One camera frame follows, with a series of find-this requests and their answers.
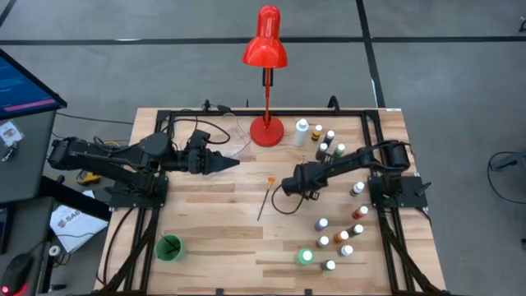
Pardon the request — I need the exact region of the dark power cable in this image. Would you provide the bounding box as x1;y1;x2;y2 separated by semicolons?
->
101;206;137;285

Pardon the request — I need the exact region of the black cable adapter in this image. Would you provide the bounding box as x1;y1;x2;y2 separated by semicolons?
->
201;99;233;114

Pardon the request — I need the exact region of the white id card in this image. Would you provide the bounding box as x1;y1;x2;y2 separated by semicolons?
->
0;120;25;148

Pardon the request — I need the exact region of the computer monitor blue screen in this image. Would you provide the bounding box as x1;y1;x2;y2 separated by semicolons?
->
0;48;68;121

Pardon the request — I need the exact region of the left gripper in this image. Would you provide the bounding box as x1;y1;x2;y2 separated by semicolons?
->
175;147;241;175

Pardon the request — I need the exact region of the orange bristle paintbrush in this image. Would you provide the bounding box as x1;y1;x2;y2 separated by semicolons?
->
256;176;277;222

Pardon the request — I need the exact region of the red desk lamp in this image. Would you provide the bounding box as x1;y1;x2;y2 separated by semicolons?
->
241;4;288;148

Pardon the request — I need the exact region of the key lanyard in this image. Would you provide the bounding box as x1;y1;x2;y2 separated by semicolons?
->
1;141;20;163

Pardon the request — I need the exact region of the tall white bottle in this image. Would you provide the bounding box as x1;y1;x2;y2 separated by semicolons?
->
293;118;310;148

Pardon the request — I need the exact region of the white printed paper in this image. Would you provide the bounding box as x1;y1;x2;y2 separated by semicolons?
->
48;189;109;254

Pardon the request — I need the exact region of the black desk beam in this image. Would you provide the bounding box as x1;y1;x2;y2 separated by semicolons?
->
36;175;113;222

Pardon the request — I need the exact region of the green plastic cup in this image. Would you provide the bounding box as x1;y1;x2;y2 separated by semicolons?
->
155;234;184;263

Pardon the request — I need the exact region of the large green paint bottle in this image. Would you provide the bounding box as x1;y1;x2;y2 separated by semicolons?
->
296;247;316;266

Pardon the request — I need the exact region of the black computer mouse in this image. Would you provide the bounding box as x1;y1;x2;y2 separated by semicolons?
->
0;252;35;296

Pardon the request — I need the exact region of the thin black floor cable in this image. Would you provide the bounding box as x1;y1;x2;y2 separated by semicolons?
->
55;111;137;126

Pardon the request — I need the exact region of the yellow tool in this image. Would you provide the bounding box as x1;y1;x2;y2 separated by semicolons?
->
77;170;103;187

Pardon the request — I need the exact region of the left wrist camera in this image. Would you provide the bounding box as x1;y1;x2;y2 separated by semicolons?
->
187;129;213;151

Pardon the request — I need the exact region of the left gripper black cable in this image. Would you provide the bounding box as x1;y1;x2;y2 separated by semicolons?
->
162;116;232;146

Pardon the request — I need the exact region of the grey desk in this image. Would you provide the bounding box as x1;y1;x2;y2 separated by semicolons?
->
0;109;58;205

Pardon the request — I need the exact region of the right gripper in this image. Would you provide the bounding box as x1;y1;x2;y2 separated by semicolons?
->
281;161;330;197

